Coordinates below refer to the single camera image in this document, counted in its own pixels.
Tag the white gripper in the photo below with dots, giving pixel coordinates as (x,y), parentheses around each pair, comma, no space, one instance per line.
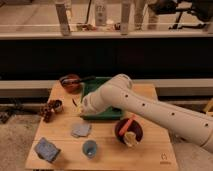
(80,109)

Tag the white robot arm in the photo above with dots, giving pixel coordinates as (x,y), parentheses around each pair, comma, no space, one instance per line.
(117,92)

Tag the red bowl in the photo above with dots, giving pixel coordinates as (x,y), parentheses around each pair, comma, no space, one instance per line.
(69,83)

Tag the dark maroon bowl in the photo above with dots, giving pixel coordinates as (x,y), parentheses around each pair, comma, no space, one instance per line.
(134,127)

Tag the green plastic tray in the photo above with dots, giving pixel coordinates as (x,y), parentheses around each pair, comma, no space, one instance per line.
(110,113)

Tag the small metal cup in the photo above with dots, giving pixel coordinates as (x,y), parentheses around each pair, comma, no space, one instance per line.
(57,106)

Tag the grey blue cloth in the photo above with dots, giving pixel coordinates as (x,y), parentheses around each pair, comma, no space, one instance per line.
(81,130)

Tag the brown toy figure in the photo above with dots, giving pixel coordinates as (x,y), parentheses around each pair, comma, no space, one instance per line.
(46,112)

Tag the orange carrot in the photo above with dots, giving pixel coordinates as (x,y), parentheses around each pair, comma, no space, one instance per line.
(125,127)

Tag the light blue cup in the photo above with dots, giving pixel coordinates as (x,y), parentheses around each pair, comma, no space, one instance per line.
(89,148)

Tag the wooden table board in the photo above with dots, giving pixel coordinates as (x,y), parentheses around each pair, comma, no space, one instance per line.
(153,153)

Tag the yellow banana toy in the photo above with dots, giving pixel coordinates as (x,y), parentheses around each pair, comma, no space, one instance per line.
(130,139)

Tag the blue sponge block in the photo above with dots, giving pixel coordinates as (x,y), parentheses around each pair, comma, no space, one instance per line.
(46,150)

